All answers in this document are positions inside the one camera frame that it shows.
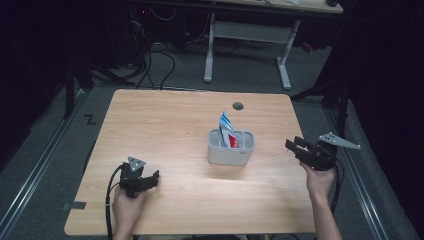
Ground black floor cables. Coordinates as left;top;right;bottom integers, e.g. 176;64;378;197
131;19;177;91

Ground black metal stand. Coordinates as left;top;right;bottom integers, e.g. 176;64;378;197
62;54;77;120

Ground blue white red tube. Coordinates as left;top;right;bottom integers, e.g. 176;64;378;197
218;110;239;149

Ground white-legged wooden desk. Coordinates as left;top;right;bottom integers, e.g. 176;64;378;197
203;0;344;91

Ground metal floor rail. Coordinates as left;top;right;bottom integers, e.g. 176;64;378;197
0;89;88;236
324;107;390;240

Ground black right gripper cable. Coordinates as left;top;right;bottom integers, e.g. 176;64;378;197
329;159;345;214

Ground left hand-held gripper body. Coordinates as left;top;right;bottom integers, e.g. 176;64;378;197
118;156;148;200

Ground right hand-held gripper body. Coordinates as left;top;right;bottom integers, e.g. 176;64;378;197
299;132;362;172

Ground person's left hand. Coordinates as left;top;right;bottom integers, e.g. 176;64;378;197
111;189;148;231

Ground person's right hand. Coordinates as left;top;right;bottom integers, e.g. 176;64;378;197
300;162;337;198

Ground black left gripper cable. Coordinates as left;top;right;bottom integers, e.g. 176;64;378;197
105;164;127;240

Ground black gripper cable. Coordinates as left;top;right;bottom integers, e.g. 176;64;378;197
105;164;127;240
329;159;345;214

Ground grey compartment holder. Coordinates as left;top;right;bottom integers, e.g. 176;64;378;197
207;128;256;167

